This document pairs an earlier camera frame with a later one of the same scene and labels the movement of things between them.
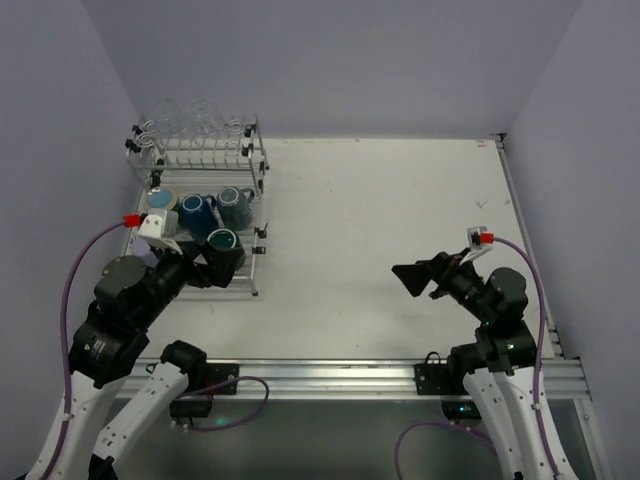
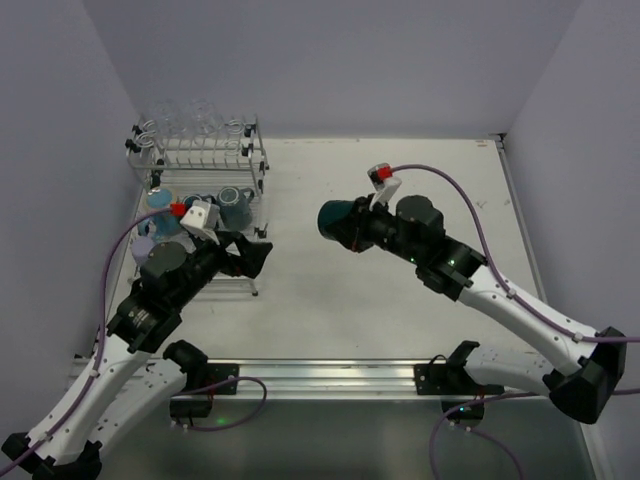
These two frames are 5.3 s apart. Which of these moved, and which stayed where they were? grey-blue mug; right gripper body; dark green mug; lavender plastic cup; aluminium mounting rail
Moved: right gripper body; dark green mug
Stayed: lavender plastic cup; aluminium mounting rail; grey-blue mug
